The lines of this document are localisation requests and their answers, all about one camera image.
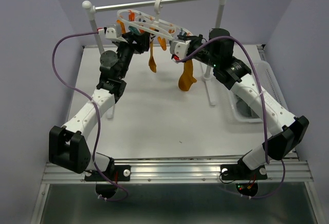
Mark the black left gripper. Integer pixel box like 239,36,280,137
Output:
116,30,151,79

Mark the orange brown sock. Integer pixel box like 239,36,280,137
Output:
148,34,157,73

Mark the white clip hanger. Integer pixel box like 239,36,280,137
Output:
117,0,193,41

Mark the grey sock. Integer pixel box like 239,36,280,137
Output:
236,99,259,119

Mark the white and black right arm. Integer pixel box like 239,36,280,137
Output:
187,28,309,181

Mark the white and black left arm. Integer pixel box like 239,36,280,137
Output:
49,32,150,180

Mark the orange clothes peg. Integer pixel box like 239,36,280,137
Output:
117,20,126,34

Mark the teal clothes peg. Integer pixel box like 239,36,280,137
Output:
129,26,140,35

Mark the yellow clothes peg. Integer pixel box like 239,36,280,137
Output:
157,37,167,51

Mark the white plastic basket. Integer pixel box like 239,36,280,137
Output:
227,61,293,123

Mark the white clothes rack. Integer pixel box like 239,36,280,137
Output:
82,0,230,119

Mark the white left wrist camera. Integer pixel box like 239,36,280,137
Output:
97,24,126,42

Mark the aluminium mounting rail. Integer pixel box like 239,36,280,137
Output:
31,153,327,223

